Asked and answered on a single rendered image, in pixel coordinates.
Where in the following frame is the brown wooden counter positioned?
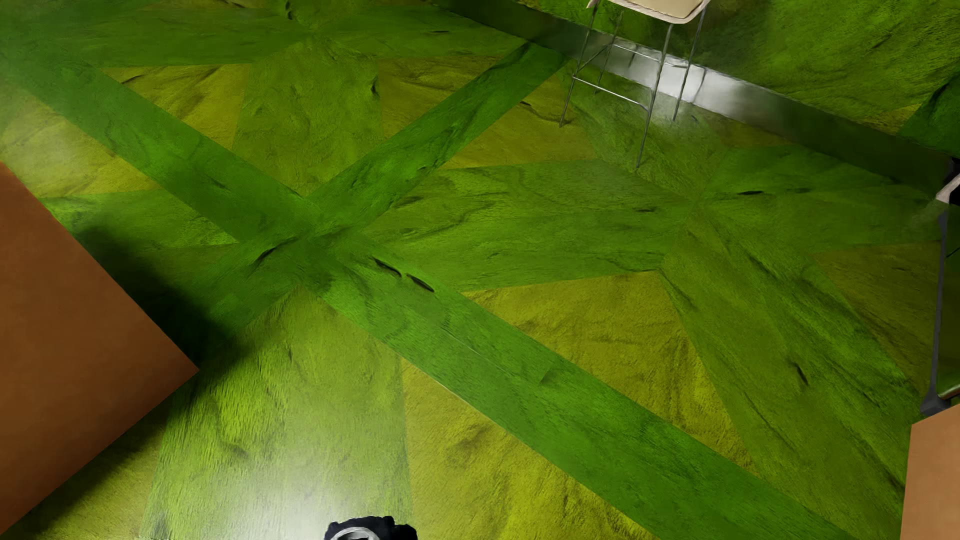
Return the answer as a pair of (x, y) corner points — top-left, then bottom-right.
(0, 162), (200, 516)

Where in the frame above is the black robot body part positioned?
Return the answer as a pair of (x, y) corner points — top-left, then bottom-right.
(324, 516), (419, 540)

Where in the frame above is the metal-legged bar stool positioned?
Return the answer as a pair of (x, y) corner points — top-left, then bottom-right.
(559, 0), (712, 171)

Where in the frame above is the light brown wooden cabinet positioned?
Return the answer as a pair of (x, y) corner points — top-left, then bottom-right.
(899, 402), (960, 540)

